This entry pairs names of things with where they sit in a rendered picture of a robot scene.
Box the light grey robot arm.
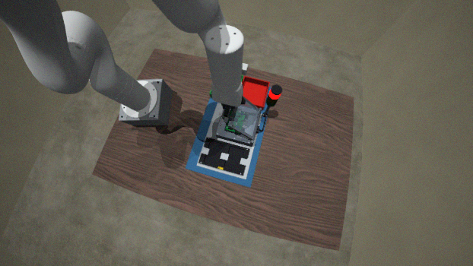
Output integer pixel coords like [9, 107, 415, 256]
[0, 0, 248, 118]

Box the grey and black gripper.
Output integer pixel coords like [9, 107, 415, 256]
[211, 81, 246, 111]

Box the red bin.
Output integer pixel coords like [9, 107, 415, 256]
[242, 76, 270, 110]

